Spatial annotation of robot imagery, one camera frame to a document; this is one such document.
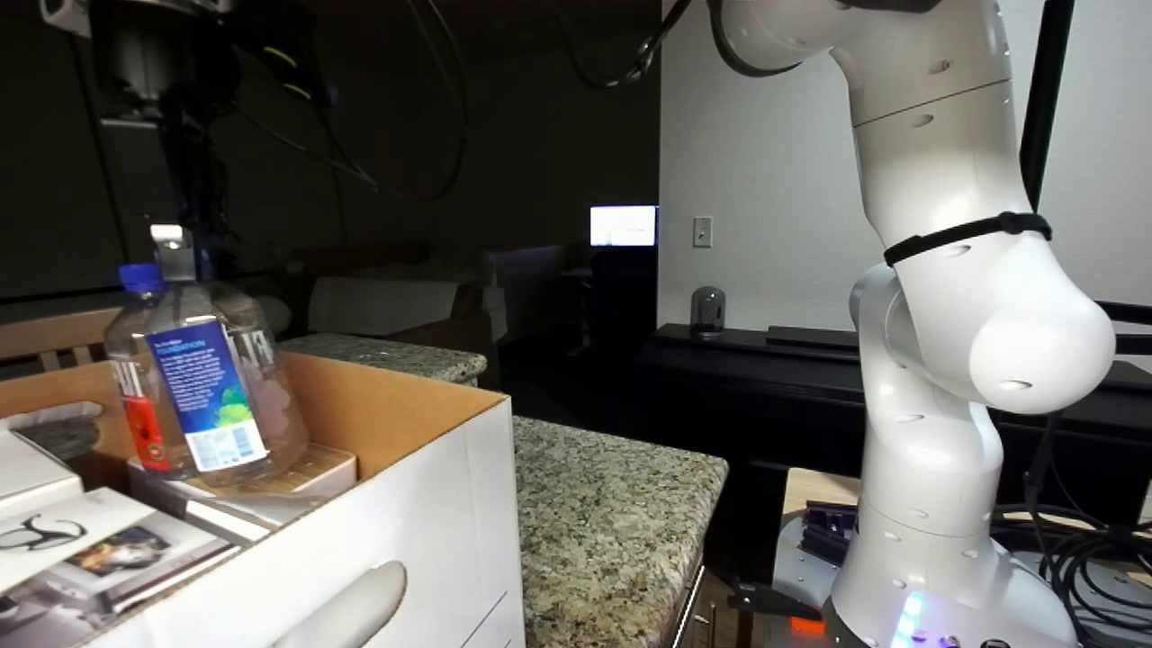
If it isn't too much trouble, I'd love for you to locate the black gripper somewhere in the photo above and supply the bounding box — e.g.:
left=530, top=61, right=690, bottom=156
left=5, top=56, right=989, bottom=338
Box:
left=41, top=0, right=235, bottom=229

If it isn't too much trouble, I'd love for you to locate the clear water bottle blue cap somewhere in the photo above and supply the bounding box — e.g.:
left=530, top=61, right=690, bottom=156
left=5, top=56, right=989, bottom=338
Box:
left=144, top=223, right=311, bottom=486

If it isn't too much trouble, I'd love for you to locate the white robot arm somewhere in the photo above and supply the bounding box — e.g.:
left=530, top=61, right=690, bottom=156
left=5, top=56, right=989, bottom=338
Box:
left=709, top=0, right=1115, bottom=648

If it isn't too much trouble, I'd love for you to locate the clear bottle blue cap in box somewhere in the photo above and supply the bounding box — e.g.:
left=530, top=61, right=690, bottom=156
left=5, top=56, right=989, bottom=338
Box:
left=105, top=261, right=182, bottom=476

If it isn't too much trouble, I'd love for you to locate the white cardboard box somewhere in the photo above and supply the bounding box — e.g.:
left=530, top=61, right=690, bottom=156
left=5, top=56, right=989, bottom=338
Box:
left=0, top=338, right=530, bottom=648

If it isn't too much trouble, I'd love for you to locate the grey sofa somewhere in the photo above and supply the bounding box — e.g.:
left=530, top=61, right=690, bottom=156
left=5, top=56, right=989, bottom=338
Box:
left=306, top=276, right=480, bottom=336

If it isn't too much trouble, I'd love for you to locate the wooden chair back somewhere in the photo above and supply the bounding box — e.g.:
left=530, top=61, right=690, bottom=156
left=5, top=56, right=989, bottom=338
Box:
left=0, top=307, right=115, bottom=376

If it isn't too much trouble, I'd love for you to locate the tan paperback book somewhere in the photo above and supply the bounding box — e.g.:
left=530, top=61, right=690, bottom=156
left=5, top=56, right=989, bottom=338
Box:
left=126, top=447, right=356, bottom=543

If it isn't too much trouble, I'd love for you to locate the lit computer monitor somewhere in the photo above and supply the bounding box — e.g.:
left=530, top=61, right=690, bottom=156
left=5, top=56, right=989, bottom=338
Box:
left=585, top=205, right=659, bottom=248

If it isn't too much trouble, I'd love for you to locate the magazine with photo cover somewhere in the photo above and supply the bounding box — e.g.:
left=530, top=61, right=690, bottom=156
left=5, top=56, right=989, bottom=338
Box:
left=0, top=490, right=236, bottom=648

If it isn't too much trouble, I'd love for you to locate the black low cabinet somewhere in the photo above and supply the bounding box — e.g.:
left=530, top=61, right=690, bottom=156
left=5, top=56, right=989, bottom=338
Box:
left=633, top=324, right=1152, bottom=523

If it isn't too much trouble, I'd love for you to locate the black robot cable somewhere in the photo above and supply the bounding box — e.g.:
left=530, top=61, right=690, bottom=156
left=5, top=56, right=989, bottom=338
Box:
left=408, top=0, right=699, bottom=200

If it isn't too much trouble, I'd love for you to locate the white wall outlet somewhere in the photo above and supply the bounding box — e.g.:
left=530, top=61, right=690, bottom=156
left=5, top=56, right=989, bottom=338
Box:
left=690, top=214, right=713, bottom=248

